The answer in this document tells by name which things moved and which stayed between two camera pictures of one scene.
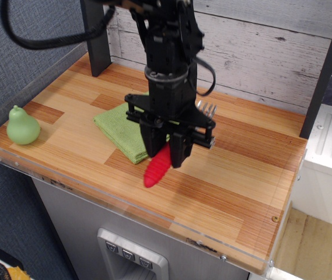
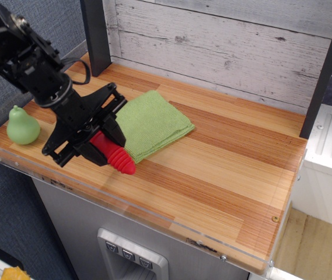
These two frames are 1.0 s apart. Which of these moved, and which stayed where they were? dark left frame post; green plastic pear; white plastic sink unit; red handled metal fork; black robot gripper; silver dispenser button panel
Moved: black robot gripper; red handled metal fork
Stayed: white plastic sink unit; dark left frame post; silver dispenser button panel; green plastic pear
